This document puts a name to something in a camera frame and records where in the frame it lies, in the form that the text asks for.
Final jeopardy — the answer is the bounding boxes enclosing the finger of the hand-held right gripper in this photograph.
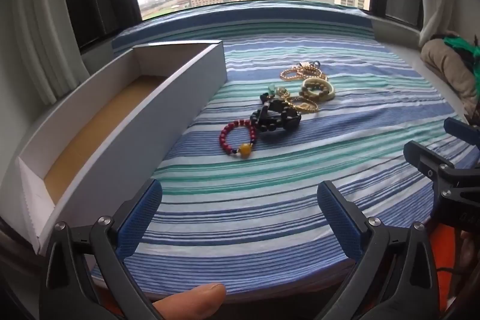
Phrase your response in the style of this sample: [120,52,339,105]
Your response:
[403,140,480,195]
[443,118,480,147]

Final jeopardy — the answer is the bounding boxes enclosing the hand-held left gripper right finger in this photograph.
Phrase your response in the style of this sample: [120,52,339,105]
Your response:
[317,181,439,320]

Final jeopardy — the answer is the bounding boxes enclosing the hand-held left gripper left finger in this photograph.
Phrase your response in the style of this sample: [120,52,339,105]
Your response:
[45,178,164,320]

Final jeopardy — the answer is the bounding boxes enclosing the white cardboard box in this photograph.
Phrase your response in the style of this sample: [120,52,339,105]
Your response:
[15,40,228,255]

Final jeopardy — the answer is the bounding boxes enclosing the gold chain bracelet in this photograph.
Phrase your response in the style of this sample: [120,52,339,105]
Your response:
[279,94,320,115]

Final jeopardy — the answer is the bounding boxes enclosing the black bead bracelet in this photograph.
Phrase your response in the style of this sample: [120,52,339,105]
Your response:
[250,99,303,142]

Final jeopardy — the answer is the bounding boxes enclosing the red bead bracelet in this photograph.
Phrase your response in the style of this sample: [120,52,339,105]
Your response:
[219,119,258,159]

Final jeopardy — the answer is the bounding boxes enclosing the wooden bead bracelet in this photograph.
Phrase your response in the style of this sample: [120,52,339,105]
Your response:
[299,80,331,100]

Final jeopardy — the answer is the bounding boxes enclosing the person's right hand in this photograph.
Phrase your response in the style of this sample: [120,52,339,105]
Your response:
[458,230,480,270]

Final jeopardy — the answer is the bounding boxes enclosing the person's left hand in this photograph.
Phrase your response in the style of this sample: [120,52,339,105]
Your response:
[151,283,227,320]

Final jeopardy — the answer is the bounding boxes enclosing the green cloth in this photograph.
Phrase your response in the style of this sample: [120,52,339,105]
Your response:
[442,35,480,96]

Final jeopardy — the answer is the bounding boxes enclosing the blue green striped blanket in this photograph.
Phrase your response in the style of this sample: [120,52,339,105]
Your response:
[90,1,470,303]

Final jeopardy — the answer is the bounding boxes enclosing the pale green jade bangle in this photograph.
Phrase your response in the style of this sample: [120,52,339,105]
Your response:
[301,77,337,103]

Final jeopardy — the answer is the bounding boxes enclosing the green pendant with dark beads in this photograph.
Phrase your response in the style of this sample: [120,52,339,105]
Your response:
[259,83,280,105]

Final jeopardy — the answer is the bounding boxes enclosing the amber bead necklace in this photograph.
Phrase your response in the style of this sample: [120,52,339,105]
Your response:
[279,67,329,83]

